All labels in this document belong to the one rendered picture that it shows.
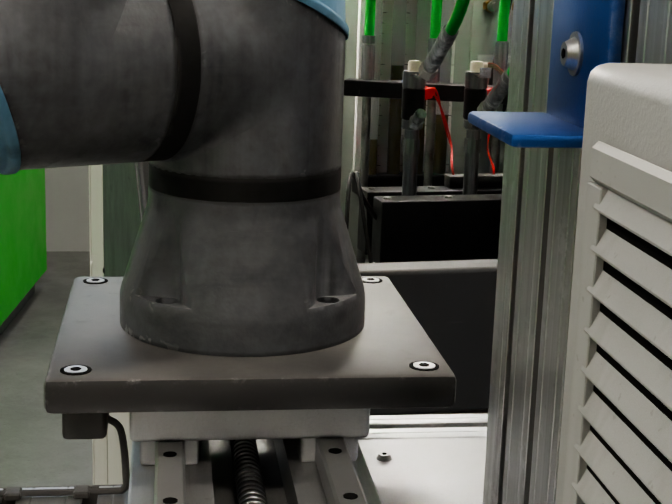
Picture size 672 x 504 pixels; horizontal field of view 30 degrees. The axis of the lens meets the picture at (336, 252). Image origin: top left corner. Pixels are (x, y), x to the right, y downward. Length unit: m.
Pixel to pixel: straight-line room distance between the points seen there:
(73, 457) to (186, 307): 2.61
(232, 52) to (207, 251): 0.11
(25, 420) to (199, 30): 2.95
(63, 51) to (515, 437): 0.29
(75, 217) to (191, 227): 4.77
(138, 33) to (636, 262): 0.38
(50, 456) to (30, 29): 2.73
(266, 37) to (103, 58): 0.10
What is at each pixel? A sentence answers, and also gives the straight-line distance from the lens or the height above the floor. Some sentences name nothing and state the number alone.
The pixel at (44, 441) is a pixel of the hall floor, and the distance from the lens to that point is 3.43.
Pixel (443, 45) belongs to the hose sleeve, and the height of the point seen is 1.17.
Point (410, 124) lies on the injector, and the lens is 1.52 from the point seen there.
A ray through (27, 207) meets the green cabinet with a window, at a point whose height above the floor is 0.38.
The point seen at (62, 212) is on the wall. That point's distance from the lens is 5.48.
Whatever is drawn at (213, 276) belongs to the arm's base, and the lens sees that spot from 0.71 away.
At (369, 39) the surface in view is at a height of 1.15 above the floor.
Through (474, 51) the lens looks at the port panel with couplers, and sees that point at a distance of 1.85.
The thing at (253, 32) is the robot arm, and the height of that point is 1.22.
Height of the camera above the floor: 1.26
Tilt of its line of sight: 13 degrees down
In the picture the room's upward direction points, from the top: 2 degrees clockwise
